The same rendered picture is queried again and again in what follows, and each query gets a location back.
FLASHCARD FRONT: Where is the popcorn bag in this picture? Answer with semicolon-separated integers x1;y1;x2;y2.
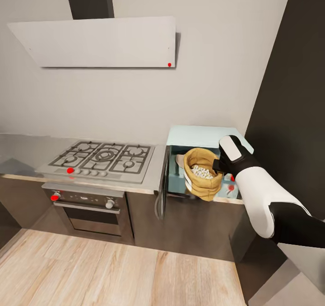
184;148;224;202

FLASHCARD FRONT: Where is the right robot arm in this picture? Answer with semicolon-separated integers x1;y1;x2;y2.
212;135;325;295

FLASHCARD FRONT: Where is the microwave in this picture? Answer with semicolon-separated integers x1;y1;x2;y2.
155;125;254;227

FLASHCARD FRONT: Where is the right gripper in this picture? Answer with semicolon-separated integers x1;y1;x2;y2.
212;158;231;174

